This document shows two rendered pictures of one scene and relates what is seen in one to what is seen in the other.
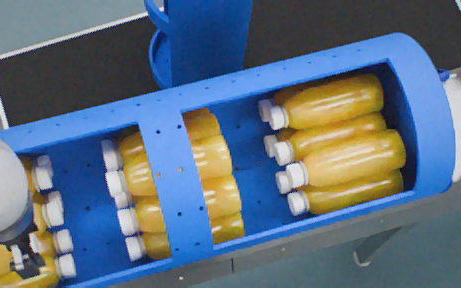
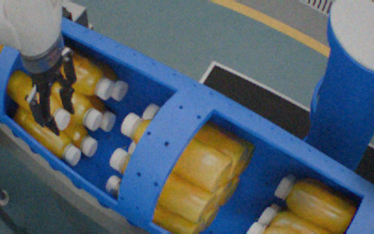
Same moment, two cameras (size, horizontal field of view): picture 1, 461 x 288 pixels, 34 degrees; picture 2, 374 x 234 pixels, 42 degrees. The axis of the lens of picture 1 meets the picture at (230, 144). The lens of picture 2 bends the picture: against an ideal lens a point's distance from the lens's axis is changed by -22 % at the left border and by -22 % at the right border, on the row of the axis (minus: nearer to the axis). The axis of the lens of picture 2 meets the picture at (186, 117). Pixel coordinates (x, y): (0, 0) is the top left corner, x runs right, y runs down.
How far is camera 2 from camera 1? 0.42 m
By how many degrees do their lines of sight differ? 26
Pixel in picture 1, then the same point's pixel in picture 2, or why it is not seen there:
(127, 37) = (303, 121)
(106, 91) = not seen: hidden behind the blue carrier
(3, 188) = (28, 15)
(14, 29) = (251, 65)
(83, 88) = not seen: hidden behind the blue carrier
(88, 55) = (273, 110)
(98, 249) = (104, 173)
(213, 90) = (252, 120)
